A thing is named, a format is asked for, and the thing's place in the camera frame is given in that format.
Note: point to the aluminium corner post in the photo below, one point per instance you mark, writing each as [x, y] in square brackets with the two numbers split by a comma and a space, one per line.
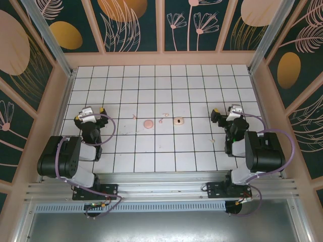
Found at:
[267, 37]
[54, 48]

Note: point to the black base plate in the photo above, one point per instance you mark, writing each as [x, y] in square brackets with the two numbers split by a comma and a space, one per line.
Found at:
[214, 189]
[112, 190]

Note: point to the pink earbud charging case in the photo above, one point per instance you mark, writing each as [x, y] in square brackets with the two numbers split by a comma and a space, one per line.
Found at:
[148, 123]

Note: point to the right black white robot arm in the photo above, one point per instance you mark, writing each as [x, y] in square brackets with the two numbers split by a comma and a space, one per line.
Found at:
[265, 151]

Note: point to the aluminium mounting rail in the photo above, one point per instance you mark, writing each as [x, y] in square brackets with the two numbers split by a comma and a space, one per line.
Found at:
[164, 184]

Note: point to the beige silicone case cover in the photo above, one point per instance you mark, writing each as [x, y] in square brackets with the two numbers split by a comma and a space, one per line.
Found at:
[176, 121]

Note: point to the aluminium table side rail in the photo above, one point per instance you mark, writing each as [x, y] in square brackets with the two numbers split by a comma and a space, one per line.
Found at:
[256, 88]
[61, 113]

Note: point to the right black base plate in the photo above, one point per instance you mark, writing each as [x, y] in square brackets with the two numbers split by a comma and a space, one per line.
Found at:
[214, 189]

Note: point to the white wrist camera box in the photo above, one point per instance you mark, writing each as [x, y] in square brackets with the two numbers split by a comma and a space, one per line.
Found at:
[87, 116]
[234, 113]

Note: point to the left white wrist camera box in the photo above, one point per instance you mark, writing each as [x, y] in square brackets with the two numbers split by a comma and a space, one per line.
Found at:
[87, 116]

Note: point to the grey metal sheet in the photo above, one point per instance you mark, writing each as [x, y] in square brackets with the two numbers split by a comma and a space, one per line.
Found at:
[164, 227]

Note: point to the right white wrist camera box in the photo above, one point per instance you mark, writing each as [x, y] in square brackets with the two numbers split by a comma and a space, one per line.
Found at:
[234, 113]

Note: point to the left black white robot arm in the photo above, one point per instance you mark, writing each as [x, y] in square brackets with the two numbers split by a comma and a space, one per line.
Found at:
[83, 153]

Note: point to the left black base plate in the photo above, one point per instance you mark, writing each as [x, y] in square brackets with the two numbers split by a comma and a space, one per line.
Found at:
[112, 190]

